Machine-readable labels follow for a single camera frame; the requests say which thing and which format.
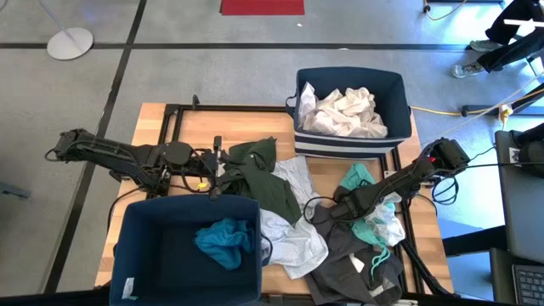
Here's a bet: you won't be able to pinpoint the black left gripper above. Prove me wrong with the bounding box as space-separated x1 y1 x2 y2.
186 135 237 201

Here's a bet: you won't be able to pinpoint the mint green drawstring garment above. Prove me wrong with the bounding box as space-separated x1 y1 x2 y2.
338 162 395 278

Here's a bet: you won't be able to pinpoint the dark green garment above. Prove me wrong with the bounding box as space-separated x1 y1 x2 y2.
218 136 303 227

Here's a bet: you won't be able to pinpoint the light patterned shirt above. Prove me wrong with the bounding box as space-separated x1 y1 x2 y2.
258 155 331 281

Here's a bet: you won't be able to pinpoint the dark grey garment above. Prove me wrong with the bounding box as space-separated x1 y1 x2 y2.
304 202 405 306

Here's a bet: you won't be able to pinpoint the teal blue garment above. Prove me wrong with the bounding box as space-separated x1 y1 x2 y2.
193 217 257 271

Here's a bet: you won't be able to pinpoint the navy striped bin with tag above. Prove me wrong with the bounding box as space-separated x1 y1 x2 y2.
109 195 274 306

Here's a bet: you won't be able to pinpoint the navy white striped fabric bin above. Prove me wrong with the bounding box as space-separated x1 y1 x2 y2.
285 66 414 161

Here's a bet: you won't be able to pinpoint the red floor mat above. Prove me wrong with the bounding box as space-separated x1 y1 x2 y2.
220 0 306 17

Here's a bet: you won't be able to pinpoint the black stand leg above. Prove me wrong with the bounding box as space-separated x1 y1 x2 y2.
461 82 544 118

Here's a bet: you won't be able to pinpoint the grey desk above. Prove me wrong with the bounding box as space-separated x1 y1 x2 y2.
494 129 544 265

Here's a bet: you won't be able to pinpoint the white power plug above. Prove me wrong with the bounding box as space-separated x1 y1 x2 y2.
498 103 516 130

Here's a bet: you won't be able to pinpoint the black laptop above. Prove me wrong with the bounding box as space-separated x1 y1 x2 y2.
488 247 544 306

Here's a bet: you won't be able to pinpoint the black bag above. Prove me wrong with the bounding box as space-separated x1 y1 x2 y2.
515 122 544 179

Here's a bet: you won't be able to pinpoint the white round stand base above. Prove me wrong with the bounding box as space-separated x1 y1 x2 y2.
37 0 95 61

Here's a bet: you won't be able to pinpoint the person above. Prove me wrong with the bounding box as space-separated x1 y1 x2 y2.
450 0 544 80

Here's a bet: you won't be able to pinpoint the black metal table frame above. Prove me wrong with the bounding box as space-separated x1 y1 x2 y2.
154 94 455 303

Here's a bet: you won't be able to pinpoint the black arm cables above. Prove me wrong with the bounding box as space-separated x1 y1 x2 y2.
430 145 499 207

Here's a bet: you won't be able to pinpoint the yellow floor cable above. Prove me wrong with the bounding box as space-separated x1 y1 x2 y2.
410 88 544 118

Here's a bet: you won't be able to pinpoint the yellow cable with black plug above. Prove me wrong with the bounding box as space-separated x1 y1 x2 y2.
422 0 469 22

